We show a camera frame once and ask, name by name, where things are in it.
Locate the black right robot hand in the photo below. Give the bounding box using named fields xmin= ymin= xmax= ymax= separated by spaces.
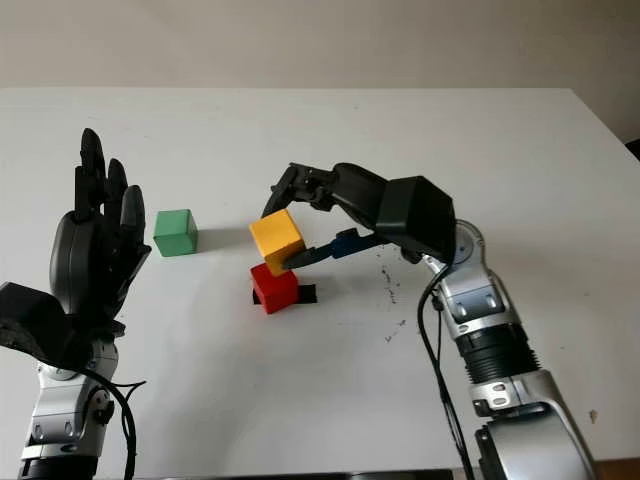
xmin=259 ymin=161 xmax=402 ymax=274

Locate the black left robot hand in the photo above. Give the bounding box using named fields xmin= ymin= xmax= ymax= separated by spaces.
xmin=48 ymin=127 xmax=153 ymax=337

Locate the yellow block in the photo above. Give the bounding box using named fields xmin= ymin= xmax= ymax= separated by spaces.
xmin=248 ymin=208 xmax=305 ymax=277

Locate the green block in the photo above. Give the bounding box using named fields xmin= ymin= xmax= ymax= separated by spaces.
xmin=152 ymin=208 xmax=199 ymax=258

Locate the red block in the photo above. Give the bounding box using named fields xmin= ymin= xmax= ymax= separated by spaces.
xmin=249 ymin=263 xmax=301 ymax=317

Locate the black tape strip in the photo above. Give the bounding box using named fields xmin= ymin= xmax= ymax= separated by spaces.
xmin=252 ymin=283 xmax=319 ymax=307

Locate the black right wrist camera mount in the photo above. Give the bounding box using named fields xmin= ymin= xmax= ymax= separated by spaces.
xmin=374 ymin=175 xmax=458 ymax=265

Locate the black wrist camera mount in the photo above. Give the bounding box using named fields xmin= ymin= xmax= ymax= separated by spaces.
xmin=0 ymin=282 xmax=97 ymax=370
xmin=374 ymin=175 xmax=458 ymax=265

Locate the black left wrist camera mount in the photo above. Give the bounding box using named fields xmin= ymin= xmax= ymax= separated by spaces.
xmin=0 ymin=282 xmax=97 ymax=370

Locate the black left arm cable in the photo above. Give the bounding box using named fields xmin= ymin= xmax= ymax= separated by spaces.
xmin=84 ymin=367 xmax=148 ymax=480

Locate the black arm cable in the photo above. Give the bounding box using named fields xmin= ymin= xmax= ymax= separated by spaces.
xmin=84 ymin=367 xmax=148 ymax=480
xmin=416 ymin=259 xmax=476 ymax=480

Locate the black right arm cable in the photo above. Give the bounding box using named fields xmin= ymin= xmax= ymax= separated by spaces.
xmin=416 ymin=259 xmax=476 ymax=480

